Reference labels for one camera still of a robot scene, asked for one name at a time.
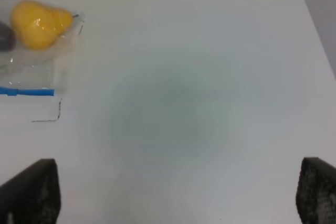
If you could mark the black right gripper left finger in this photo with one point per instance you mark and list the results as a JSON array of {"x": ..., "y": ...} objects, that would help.
[{"x": 33, "y": 195}]

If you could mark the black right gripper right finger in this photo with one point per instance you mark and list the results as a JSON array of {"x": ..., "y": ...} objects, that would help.
[{"x": 315, "y": 196}]

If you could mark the clear zip bag blue seal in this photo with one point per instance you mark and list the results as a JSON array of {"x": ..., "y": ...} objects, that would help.
[{"x": 37, "y": 72}]

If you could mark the dark purple toy eggplant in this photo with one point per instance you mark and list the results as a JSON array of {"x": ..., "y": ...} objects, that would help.
[{"x": 7, "y": 37}]

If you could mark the yellow toy pear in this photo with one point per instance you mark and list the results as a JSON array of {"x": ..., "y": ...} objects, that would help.
[{"x": 38, "y": 25}]

